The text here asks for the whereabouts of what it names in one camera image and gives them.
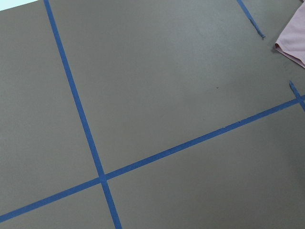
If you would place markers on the pink Snoopy t-shirt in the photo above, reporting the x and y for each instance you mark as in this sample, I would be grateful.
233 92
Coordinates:
291 41

